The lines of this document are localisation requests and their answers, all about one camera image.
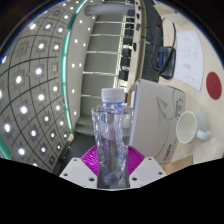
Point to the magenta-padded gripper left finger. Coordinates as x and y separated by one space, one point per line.
77 170

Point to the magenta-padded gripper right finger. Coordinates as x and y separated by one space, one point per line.
146 171

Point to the clear plastic water bottle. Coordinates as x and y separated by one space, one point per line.
111 133

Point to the white cardboard box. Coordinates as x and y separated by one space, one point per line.
153 116

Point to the white ceramic mug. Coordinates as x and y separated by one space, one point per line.
190 128

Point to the group of ceiling lights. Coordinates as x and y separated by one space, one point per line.
36 86

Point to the flat round red coaster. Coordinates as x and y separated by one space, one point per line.
213 85

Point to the black electronic device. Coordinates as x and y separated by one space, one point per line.
166 63

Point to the white paper sheet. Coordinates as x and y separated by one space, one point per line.
189 58

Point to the row of dark chairs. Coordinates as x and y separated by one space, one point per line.
126 50

